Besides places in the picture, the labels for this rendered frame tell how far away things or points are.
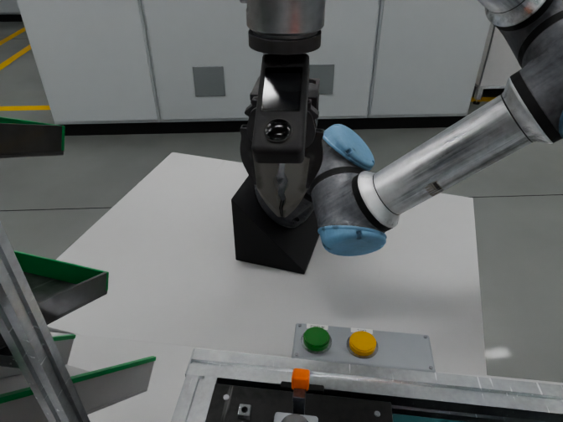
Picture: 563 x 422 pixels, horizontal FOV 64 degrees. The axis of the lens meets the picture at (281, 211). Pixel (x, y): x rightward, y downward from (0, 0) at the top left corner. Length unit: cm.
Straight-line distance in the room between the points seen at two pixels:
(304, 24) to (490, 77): 401
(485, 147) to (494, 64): 366
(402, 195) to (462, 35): 291
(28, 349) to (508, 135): 64
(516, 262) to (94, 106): 297
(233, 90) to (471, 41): 174
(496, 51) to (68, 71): 337
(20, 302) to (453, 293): 81
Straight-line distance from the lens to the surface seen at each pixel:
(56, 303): 44
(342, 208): 80
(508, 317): 226
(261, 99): 43
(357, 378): 69
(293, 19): 43
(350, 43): 340
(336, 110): 355
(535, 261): 263
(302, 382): 54
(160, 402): 80
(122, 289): 99
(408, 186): 76
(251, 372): 69
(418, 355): 73
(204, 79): 342
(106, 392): 57
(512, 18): 75
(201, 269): 99
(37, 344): 39
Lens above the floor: 152
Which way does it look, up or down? 35 degrees down
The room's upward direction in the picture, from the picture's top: straight up
